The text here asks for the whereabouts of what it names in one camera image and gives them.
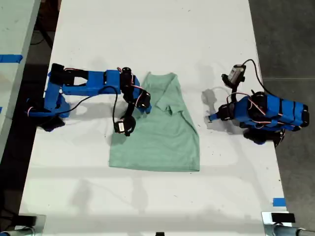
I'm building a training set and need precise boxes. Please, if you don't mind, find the pale green T-shirt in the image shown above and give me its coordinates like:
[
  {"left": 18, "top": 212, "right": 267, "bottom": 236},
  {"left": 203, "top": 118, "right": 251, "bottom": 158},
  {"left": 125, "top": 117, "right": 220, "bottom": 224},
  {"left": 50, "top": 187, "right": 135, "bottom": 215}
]
[{"left": 108, "top": 71, "right": 200, "bottom": 173}]

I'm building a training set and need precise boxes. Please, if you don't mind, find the square blue tape piece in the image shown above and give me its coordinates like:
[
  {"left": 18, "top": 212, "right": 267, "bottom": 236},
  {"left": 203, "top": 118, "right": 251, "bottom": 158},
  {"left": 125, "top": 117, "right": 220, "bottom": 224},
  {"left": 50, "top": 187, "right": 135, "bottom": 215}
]
[{"left": 272, "top": 197, "right": 287, "bottom": 207}]

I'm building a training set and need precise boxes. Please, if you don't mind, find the small black box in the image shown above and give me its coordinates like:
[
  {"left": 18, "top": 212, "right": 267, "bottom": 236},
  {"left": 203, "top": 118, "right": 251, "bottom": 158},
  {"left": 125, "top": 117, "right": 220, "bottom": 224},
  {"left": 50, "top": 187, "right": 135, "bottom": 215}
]
[
  {"left": 270, "top": 213, "right": 296, "bottom": 223},
  {"left": 18, "top": 215, "right": 37, "bottom": 226}
]

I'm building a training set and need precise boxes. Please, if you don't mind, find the long blue tape strip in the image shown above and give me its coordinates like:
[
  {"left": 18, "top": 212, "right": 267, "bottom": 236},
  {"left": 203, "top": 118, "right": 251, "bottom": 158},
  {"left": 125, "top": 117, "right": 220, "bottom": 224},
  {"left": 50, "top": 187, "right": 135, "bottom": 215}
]
[{"left": 0, "top": 54, "right": 24, "bottom": 64}]

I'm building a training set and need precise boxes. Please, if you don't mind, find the white side table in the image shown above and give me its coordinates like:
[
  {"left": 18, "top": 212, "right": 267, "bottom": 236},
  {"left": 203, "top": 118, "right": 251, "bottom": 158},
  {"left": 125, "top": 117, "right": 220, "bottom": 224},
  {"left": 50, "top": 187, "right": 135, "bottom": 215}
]
[{"left": 0, "top": 0, "right": 41, "bottom": 154}]

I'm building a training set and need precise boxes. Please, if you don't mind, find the gripper camera stalk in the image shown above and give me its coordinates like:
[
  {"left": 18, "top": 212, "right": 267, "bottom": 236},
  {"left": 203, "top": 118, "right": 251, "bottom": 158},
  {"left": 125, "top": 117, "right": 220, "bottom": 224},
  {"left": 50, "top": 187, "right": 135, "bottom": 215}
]
[
  {"left": 126, "top": 102, "right": 135, "bottom": 119},
  {"left": 226, "top": 83, "right": 241, "bottom": 104}
]

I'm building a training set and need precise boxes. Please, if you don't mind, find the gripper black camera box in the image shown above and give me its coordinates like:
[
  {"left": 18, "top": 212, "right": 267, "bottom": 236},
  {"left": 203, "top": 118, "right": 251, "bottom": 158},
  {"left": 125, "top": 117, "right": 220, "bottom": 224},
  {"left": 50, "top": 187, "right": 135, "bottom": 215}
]
[
  {"left": 220, "top": 64, "right": 247, "bottom": 86},
  {"left": 113, "top": 116, "right": 137, "bottom": 137}
]

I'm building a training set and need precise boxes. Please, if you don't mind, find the gripper camera cable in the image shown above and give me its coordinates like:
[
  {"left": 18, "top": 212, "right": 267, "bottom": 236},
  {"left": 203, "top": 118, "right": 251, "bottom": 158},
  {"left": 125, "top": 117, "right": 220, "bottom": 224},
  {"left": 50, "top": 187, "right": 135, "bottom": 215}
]
[
  {"left": 242, "top": 58, "right": 274, "bottom": 96},
  {"left": 44, "top": 85, "right": 119, "bottom": 123}
]

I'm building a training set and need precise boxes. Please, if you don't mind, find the black floor cable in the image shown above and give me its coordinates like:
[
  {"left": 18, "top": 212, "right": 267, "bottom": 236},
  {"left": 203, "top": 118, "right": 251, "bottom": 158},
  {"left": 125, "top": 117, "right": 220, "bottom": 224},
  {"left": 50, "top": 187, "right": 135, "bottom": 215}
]
[{"left": 31, "top": 23, "right": 54, "bottom": 49}]

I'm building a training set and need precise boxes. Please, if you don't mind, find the metal corner bracket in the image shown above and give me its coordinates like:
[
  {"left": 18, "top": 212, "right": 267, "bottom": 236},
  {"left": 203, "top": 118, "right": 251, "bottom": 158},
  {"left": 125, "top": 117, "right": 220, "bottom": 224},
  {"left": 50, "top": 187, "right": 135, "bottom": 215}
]
[
  {"left": 261, "top": 211, "right": 299, "bottom": 236},
  {"left": 14, "top": 214, "right": 47, "bottom": 236}
]

